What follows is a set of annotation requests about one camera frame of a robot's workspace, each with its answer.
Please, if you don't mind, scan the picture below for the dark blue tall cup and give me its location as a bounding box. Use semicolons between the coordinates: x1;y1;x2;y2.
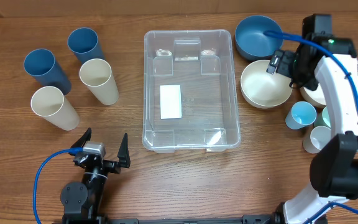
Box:
67;27;105;64
24;49;71;95

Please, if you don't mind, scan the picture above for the grey small cup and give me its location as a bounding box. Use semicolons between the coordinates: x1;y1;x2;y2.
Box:
302;126;331;154

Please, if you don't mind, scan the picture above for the dark blue tall cup rear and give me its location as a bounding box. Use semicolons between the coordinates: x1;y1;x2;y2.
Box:
67;27;105;64

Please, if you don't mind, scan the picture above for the light blue small cup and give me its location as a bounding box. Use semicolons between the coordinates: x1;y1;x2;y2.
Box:
285;101;317;129

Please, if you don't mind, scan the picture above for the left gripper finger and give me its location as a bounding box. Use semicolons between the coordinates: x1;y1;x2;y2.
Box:
71;128;91;148
117;133;131;168

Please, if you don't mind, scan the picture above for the cream tall cup front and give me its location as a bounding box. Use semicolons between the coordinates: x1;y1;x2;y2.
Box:
30;86;80;131

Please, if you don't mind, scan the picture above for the cream tall cup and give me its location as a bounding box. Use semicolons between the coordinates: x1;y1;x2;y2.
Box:
30;86;80;131
79;58;119;105

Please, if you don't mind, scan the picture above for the left blue cable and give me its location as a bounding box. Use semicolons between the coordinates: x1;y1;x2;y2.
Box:
32;147;84;224

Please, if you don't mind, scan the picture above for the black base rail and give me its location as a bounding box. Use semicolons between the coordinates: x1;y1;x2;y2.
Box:
52;213;329;224

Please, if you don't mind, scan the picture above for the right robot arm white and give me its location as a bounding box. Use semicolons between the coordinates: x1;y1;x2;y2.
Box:
276;14;358;223

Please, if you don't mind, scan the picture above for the clear plastic storage container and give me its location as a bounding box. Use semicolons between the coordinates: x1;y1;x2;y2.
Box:
142;29;241;153

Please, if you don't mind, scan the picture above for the mint green small cup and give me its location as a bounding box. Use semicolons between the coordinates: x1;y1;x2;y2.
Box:
313;107;331;128

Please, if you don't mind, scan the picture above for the cream bowl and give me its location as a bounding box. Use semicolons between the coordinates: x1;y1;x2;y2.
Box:
300;84;326;108
240;60;293;109

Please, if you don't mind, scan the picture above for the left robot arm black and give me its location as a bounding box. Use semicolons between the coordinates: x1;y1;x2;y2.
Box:
60;128;131;224

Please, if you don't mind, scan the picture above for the cream tall cup right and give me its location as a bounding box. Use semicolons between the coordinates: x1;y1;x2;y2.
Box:
79;58;119;105

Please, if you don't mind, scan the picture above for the white label in container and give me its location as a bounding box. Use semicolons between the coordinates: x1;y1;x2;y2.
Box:
160;85;182;119

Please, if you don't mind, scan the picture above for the dark blue tall cup left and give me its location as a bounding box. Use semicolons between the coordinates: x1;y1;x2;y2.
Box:
24;49;71;95

